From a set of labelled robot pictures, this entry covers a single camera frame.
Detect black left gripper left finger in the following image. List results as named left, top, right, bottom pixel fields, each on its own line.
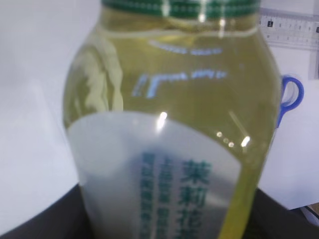
left=1, top=185, right=92, bottom=239

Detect blue scissors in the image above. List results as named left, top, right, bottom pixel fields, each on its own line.
left=276, top=75, right=305, bottom=128

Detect clear plastic ruler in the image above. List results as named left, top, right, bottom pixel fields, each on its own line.
left=259, top=7, right=319, bottom=80

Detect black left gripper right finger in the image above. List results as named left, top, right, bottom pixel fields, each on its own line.
left=242, top=189, right=319, bottom=239

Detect yellow tea bottle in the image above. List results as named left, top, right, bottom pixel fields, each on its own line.
left=63, top=0, right=282, bottom=239

